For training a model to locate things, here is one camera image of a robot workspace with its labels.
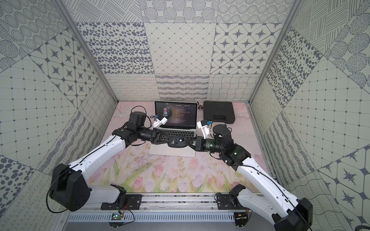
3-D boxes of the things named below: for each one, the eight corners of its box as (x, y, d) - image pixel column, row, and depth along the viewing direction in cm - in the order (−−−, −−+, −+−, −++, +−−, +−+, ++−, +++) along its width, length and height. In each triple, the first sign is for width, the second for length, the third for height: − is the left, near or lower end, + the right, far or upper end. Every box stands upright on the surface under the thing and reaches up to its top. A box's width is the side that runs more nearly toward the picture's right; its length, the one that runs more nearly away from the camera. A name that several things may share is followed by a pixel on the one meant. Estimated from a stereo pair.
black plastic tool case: (203, 123, 107) (204, 120, 104) (202, 104, 120) (202, 100, 116) (236, 123, 107) (237, 120, 104) (231, 104, 120) (232, 100, 116)
